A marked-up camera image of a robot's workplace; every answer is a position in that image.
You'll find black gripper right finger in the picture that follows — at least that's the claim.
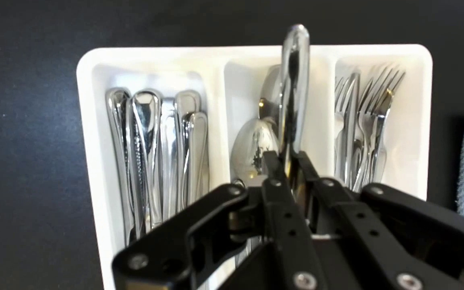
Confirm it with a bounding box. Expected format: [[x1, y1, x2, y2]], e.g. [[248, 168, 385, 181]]
[[294, 150, 464, 290]]

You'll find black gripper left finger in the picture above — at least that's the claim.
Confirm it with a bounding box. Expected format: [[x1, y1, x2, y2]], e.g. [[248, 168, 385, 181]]
[[111, 150, 327, 290]]

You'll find silver fork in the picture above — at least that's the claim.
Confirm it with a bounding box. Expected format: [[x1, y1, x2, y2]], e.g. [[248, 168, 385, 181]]
[[357, 65, 407, 191], [278, 23, 312, 183], [367, 88, 398, 184], [333, 71, 362, 187]]

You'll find white cutlery tray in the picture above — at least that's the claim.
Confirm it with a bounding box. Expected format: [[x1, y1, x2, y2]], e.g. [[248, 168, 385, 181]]
[[75, 44, 435, 290]]

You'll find silver spoon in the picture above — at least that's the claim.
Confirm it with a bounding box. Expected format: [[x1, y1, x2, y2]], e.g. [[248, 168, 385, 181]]
[[256, 65, 286, 125], [228, 117, 283, 187]]

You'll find black round table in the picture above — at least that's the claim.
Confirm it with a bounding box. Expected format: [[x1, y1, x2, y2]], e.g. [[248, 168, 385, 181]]
[[0, 0, 464, 290]]

